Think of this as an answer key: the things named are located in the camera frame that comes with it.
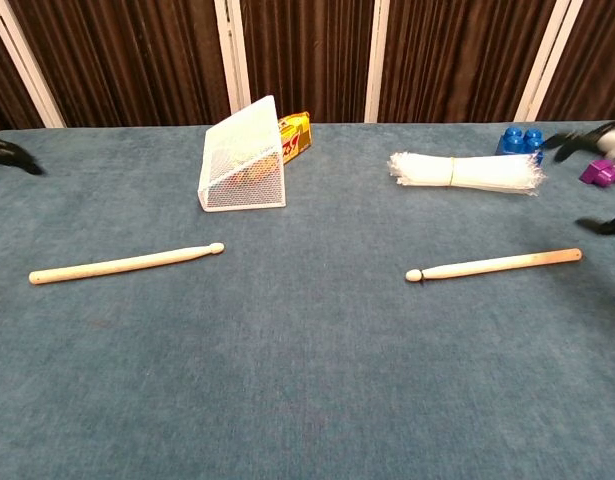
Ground blue building block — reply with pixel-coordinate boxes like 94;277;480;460
495;126;546;165

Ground white cable tie bundle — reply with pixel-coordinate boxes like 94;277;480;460
388;152;546;197

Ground teal blue table mat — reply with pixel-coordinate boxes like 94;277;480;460
0;118;615;480

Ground yellow snack package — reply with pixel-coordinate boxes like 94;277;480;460
278;111;312;165

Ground pale wooden drumstick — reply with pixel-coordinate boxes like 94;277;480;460
28;242;226;286

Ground white partition frame post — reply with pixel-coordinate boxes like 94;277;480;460
514;0;572;122
0;0;66;129
364;0;391;124
214;0;252;114

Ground wooden drumstick with dark ring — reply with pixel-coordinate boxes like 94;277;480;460
404;247;584;284

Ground dark brown pleated curtain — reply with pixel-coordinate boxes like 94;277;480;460
0;0;615;132

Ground white wire mesh basket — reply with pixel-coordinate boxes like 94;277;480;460
197;94;288;214

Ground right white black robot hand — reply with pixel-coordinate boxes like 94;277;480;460
541;119;615;236

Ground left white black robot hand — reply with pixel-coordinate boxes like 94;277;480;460
0;132;44;176

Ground orange yellow small packet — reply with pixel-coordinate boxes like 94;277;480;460
226;154;281;189

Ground purple building block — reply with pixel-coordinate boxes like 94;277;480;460
579;157;615;189

